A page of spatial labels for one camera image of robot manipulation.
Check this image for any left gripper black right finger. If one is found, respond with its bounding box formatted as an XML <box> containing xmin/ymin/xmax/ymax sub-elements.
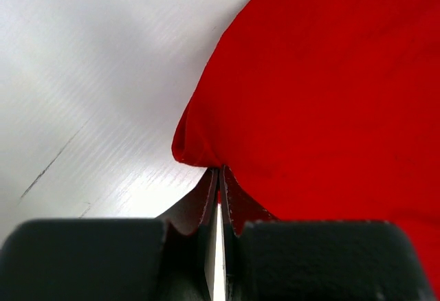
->
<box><xmin>219</xmin><ymin>166</ymin><xmax>434</xmax><ymax>300</ymax></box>

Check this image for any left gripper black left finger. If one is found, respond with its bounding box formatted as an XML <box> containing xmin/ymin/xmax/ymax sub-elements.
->
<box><xmin>1</xmin><ymin>168</ymin><xmax>219</xmax><ymax>300</ymax></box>

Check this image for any red polo shirt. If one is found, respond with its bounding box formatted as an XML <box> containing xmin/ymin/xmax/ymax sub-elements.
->
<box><xmin>172</xmin><ymin>0</ymin><xmax>439</xmax><ymax>290</ymax></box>

